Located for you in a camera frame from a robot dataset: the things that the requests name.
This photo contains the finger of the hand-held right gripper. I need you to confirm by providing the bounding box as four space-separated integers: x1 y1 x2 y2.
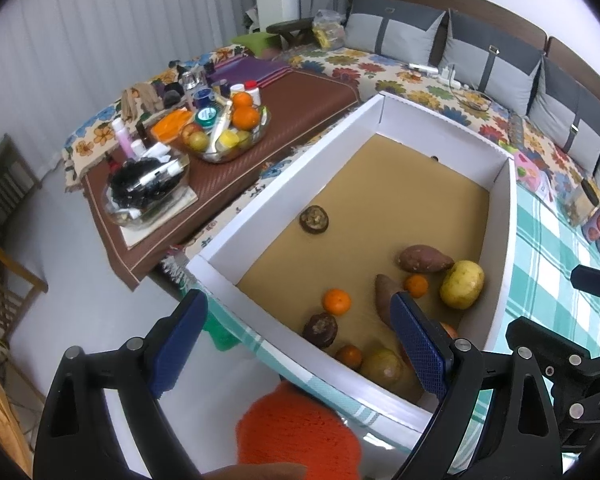
507 316 600 453
570 265 600 304

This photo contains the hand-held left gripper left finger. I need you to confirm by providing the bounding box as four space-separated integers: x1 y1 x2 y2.
34 289 210 480

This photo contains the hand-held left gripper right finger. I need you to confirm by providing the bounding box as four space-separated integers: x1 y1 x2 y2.
390 291 563 480

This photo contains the red apple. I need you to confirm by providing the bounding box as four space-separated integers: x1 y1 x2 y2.
397 322 458 361

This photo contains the green citrus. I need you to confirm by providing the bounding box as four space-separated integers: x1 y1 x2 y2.
360 348 405 386

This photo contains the small orange tangerine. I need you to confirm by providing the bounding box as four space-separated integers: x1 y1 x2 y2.
404 274 429 299

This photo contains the plump sweet potato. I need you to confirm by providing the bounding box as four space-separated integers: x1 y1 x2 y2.
375 273 406 328

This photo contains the dark orange tangerine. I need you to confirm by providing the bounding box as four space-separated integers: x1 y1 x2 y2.
335 344 364 367

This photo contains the long sweet potato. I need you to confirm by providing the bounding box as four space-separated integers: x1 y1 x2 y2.
396 244 455 274

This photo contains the bright orange tangerine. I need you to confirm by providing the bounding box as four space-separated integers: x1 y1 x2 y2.
322 288 352 316

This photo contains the large dark mangosteen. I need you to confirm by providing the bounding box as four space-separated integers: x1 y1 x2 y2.
300 206 330 234

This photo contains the white cardboard box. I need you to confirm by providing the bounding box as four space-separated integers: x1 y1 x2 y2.
185 92 518 436

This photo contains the green checked tablecloth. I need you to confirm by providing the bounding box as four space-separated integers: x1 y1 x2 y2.
200 190 600 461

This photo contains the clear jar black lid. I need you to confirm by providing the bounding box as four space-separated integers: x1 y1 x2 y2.
567 177 600 226

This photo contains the white snack packet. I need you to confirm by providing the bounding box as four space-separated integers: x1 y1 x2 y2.
532 170 556 203

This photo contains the pink patterned pouch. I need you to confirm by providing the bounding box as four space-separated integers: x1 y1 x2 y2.
516 152 543 186

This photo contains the orange knitted garment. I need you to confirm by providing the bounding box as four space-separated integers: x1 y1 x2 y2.
236 380 363 467

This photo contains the cream paper sheet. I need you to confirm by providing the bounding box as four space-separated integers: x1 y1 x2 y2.
120 187 199 248

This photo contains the glass bowl with cosmetics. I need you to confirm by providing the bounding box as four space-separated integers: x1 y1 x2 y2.
102 155 191 226

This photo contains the pink bottle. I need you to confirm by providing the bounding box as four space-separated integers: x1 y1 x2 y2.
112 119 136 158

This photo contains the orange packet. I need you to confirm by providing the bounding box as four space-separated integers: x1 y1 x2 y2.
152 110 196 142

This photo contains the wooden rack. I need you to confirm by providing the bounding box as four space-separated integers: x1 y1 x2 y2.
0 132 48 476

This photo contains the white power strip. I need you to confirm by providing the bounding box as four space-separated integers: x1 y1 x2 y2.
437 62 461 86

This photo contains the beige knitted cloth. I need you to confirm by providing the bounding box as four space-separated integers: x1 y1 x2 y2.
120 82 166 121

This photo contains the purple cloth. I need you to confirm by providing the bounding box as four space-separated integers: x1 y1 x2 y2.
207 56 293 90

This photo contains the green cushion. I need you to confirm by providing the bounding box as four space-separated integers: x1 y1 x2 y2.
231 31 283 53

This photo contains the clear snack bag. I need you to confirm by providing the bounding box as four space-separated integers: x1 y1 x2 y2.
311 9 348 51

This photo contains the white pleated curtain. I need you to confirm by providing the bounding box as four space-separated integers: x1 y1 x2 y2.
0 0 256 196

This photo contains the dark wooden chair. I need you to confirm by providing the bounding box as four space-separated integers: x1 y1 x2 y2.
266 17 316 51

